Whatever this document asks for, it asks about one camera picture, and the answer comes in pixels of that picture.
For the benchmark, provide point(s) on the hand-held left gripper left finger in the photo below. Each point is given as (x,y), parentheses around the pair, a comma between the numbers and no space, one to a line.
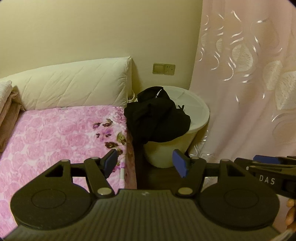
(111,161)

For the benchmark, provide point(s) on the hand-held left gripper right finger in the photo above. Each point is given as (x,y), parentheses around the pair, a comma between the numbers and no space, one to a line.
(181,165)

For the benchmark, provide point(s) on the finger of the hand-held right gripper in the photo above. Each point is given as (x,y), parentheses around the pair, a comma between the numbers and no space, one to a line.
(241,163)
(264,159)

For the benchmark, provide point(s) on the black sweater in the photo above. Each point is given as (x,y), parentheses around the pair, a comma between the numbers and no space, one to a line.
(157,115)

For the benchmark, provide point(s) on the white plastic bin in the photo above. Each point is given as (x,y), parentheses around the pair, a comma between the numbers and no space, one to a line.
(196,111)

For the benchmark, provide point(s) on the person's right hand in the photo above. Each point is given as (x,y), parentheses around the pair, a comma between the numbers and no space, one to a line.
(290,215)

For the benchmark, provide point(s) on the dark wooden nightstand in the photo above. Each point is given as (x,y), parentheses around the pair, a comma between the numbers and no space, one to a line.
(159,176)

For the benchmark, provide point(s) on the pink floral blanket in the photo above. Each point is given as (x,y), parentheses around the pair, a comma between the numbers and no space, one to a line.
(46,139)

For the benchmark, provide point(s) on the pink sheer patterned curtain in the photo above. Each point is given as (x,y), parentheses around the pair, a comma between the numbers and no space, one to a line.
(242,92)

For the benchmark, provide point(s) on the white quilted pillow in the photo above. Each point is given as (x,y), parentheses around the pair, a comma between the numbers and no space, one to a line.
(69,83)

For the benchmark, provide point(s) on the beige fleece blanket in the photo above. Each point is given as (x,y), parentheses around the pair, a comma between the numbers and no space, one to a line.
(11,115)

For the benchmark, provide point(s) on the beige wall socket plate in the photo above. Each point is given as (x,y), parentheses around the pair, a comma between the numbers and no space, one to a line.
(164,68)

